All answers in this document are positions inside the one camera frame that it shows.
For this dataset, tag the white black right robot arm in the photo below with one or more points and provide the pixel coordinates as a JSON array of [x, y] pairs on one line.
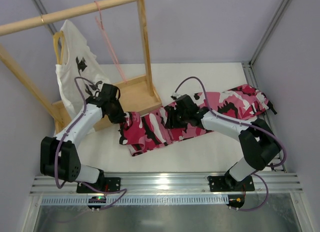
[[257, 141]]

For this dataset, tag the pink camouflage trousers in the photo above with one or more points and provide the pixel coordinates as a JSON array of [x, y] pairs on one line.
[[145, 133]]

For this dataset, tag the white printed t-shirt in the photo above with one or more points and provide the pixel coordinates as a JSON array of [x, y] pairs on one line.
[[79, 72]]

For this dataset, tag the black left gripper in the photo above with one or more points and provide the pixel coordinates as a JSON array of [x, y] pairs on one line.
[[119, 117]]

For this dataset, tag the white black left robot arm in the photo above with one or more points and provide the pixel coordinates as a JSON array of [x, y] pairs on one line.
[[58, 155]]

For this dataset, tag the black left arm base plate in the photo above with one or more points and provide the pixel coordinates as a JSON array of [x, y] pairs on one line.
[[107, 184]]

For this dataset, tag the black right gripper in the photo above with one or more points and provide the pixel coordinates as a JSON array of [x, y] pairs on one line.
[[173, 116]]

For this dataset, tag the wooden clothes rack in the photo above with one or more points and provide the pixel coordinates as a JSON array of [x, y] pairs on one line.
[[137, 94]]

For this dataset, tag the slotted grey cable duct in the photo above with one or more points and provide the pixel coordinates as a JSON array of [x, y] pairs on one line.
[[136, 200]]

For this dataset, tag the yellow wooden hanger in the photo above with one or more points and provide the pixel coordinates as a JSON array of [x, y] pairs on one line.
[[58, 41]]

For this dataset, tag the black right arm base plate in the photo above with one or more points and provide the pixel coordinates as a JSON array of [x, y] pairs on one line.
[[229, 184]]

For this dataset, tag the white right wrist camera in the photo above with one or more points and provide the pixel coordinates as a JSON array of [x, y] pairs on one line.
[[175, 96]]

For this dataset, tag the pink wire hanger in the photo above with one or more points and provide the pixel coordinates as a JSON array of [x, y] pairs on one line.
[[110, 48]]

